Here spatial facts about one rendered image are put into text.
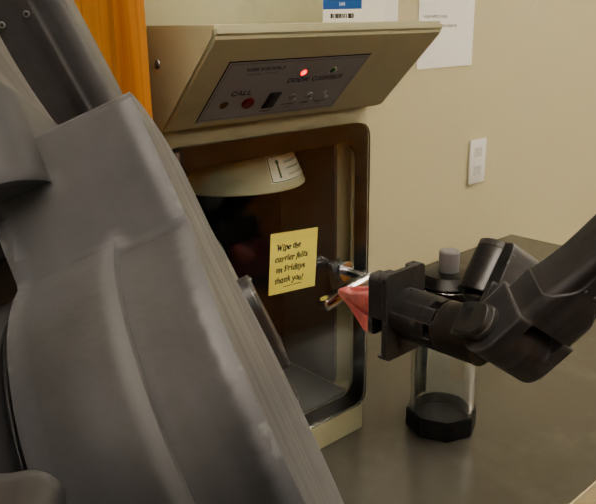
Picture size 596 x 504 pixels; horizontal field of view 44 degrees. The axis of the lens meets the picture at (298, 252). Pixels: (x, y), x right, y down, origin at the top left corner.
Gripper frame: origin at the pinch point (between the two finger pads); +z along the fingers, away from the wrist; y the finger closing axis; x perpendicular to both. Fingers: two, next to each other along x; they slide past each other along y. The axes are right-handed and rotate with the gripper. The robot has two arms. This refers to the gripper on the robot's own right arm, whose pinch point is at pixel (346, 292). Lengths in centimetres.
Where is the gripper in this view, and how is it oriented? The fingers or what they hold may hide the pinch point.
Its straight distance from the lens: 88.2
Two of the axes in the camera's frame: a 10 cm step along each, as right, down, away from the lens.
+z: -6.7, -2.1, 7.1
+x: -7.4, 2.2, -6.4
